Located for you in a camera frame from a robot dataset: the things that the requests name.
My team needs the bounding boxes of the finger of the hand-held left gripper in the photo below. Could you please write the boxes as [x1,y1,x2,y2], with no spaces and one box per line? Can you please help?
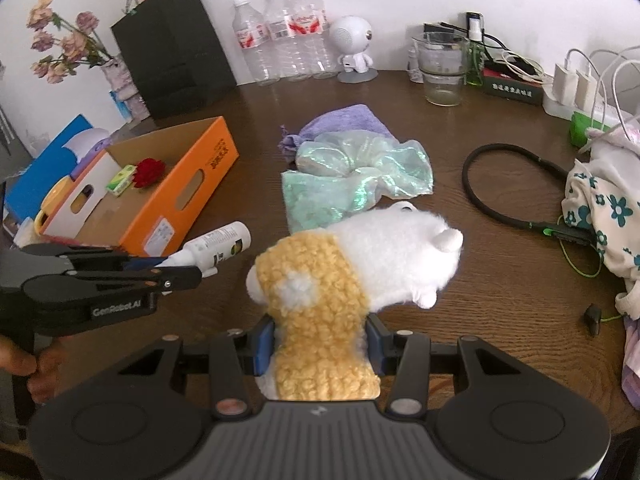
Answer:
[60,251,172,274]
[22,265,203,297]

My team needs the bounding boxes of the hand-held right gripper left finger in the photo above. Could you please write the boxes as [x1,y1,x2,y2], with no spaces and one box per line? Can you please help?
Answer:
[117,321,276,421]

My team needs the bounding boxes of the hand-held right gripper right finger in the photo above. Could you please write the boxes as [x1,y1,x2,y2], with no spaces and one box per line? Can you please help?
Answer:
[365,312,526,418]

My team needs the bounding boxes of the white spray bottle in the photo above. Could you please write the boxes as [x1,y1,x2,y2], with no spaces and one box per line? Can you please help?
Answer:
[159,221,252,278]

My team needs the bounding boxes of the white and yellow plush toy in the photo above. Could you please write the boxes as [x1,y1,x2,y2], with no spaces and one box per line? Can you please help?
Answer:
[245,201,466,402]

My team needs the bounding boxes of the wooden desktop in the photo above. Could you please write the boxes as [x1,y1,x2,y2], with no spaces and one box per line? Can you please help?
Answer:
[0,67,640,461]

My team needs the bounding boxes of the person's left hand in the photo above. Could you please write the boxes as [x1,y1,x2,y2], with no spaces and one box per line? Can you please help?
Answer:
[0,335,67,405]

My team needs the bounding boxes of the orange cardboard box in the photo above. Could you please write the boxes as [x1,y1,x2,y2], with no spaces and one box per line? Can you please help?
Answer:
[39,116,240,257]

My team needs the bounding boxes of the green tissue pack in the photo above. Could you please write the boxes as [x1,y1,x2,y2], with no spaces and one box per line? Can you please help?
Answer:
[105,164,139,197]

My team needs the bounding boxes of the red rose flower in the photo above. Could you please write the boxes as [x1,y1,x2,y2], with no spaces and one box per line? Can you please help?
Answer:
[134,158,166,188]

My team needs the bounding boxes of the yellow plastic toy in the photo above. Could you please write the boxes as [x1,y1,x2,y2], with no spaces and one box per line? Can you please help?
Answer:
[32,176,81,235]

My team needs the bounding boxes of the white and purple device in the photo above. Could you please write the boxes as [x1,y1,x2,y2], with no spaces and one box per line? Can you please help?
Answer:
[62,128,111,181]

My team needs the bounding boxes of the blue flat box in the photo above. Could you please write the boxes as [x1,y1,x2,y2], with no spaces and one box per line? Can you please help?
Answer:
[4,114,96,221]

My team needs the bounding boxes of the iridescent green organza fabric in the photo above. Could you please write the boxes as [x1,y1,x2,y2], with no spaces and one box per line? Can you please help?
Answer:
[280,130,435,235]

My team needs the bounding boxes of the pale wrapped vase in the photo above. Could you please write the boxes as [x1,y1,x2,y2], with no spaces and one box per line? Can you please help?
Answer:
[101,55,135,121]

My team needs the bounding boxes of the black neckband hoop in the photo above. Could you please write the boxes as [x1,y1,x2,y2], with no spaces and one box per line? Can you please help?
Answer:
[462,143,596,246]

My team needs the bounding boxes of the black paper bag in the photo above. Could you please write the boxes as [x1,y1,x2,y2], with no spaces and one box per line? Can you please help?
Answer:
[110,0,238,121]

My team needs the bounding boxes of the small black plug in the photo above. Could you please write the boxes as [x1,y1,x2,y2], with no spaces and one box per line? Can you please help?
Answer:
[582,303,604,337]

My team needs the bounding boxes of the pink artificial flowers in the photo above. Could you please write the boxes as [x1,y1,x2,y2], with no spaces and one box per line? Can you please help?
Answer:
[26,0,113,85]

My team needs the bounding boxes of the purple towel cloth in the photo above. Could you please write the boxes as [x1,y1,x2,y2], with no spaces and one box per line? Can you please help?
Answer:
[278,104,398,163]

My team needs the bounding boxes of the clear plastic water bottle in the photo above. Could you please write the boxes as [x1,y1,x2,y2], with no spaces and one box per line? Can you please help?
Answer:
[262,0,313,82]
[289,0,338,80]
[231,0,281,86]

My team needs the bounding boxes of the pink purple cloth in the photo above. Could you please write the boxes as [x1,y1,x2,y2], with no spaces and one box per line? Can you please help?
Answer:
[621,317,640,406]

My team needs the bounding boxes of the clear glass cup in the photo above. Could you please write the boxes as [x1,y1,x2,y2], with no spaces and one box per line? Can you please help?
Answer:
[422,71,463,107]
[412,31,471,77]

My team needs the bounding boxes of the white floral cloth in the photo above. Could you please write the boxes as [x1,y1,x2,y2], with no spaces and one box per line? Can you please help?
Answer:
[561,127,640,318]

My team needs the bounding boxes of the black box with white print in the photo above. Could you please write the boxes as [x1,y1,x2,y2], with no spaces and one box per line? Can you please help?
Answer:
[482,60,546,107]

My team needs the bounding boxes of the white round robot figure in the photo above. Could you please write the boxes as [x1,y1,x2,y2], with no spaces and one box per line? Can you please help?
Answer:
[328,15,379,84]

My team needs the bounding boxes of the white power strip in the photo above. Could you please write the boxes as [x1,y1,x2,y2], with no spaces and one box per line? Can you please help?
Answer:
[542,85,626,123]

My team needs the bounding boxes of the green liquid spray bottle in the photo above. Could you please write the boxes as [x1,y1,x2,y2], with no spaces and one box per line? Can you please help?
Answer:
[465,12,487,87]

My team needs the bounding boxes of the green small box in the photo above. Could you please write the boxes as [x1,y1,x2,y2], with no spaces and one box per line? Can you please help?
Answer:
[569,111,621,148]

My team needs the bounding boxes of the white charger plug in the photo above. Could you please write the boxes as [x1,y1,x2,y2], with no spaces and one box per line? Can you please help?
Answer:
[552,61,581,103]
[575,67,599,111]

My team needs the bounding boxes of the thin green cable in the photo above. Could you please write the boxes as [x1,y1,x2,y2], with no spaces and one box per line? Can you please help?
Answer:
[556,217,628,327]

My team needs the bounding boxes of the white charging cables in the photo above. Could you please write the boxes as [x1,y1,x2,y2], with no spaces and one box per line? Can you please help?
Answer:
[565,46,640,133]

